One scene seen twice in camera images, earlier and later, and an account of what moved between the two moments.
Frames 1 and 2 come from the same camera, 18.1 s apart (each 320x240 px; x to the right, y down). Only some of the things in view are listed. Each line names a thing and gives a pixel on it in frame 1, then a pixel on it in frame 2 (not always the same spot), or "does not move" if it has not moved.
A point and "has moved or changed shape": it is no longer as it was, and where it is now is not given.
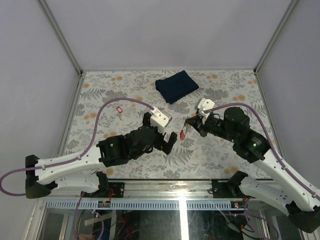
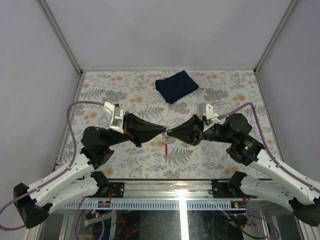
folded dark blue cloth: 175,86 does not move
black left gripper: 166,147 → 142,131
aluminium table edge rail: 151,190 does not move
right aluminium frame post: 293,5 does not move
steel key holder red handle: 182,135 has moved or changed shape
